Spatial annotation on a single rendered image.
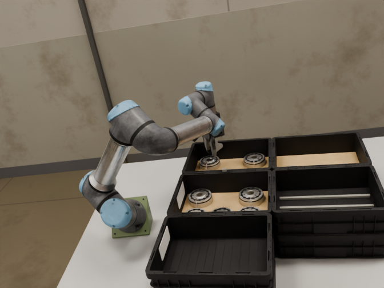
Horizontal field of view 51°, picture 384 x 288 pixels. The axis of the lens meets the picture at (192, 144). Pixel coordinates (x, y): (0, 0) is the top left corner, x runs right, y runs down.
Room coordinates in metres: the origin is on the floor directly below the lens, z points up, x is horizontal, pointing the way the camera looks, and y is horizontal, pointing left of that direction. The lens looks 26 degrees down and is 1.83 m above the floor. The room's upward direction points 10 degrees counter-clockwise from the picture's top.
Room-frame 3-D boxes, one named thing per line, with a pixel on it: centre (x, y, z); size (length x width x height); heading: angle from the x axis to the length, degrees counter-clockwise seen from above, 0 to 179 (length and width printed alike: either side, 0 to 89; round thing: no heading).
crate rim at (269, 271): (1.06, -0.01, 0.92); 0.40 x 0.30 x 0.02; 75
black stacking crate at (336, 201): (1.25, -0.47, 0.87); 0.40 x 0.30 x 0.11; 75
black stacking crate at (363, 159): (1.54, -0.55, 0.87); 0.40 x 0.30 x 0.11; 75
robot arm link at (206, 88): (1.72, -0.10, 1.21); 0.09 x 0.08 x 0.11; 134
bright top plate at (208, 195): (1.45, 0.01, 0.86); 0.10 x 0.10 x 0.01
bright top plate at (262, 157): (1.68, -0.29, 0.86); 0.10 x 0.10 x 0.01
